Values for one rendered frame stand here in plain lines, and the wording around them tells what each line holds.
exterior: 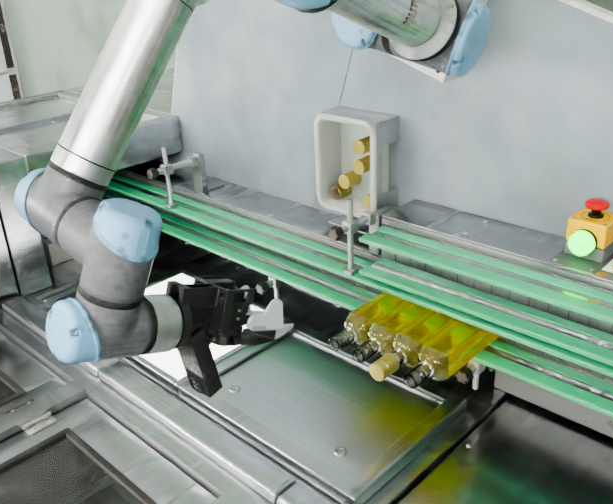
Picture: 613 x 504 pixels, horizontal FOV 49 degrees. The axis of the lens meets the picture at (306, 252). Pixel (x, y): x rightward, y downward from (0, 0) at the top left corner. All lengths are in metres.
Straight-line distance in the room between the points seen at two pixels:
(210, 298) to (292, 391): 0.51
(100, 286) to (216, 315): 0.20
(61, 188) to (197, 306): 0.23
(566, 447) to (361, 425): 0.37
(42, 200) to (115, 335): 0.19
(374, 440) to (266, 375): 0.29
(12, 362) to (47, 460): 0.38
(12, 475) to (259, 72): 1.08
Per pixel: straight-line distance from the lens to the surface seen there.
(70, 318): 0.80
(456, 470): 1.28
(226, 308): 0.92
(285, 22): 1.71
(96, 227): 0.79
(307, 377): 1.43
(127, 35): 0.86
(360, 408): 1.34
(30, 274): 1.97
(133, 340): 0.84
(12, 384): 1.65
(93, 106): 0.86
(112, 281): 0.79
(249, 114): 1.86
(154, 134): 2.07
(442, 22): 1.08
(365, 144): 1.52
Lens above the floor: 1.94
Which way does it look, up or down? 40 degrees down
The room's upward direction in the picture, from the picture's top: 116 degrees counter-clockwise
